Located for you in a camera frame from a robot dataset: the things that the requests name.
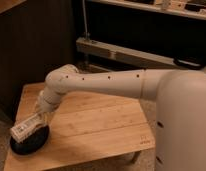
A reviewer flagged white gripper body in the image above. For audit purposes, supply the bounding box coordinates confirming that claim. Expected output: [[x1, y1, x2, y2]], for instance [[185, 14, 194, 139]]
[[34, 96, 58, 114]]

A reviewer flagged grey metal beam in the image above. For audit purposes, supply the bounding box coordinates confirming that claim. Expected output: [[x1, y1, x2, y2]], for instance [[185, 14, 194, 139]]
[[75, 36, 206, 73]]

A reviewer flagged wooden table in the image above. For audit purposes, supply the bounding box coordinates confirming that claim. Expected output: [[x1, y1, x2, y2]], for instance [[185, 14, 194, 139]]
[[4, 92, 155, 171]]

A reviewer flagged black handle object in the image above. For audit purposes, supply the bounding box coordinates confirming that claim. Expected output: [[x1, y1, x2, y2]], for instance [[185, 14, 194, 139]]
[[173, 58, 205, 70]]

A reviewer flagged metal vertical pole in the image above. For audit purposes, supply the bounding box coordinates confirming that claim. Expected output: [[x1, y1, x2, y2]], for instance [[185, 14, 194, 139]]
[[82, 0, 90, 40]]

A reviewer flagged white plastic bottle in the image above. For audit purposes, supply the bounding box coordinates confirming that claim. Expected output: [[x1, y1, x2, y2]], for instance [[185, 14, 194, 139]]
[[10, 114, 47, 143]]

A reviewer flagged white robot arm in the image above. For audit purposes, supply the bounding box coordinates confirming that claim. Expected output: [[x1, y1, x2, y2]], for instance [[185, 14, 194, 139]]
[[37, 65, 206, 171]]

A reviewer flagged wooden shelf board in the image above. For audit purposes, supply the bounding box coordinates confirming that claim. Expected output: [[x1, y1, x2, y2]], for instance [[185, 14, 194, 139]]
[[88, 0, 206, 21]]

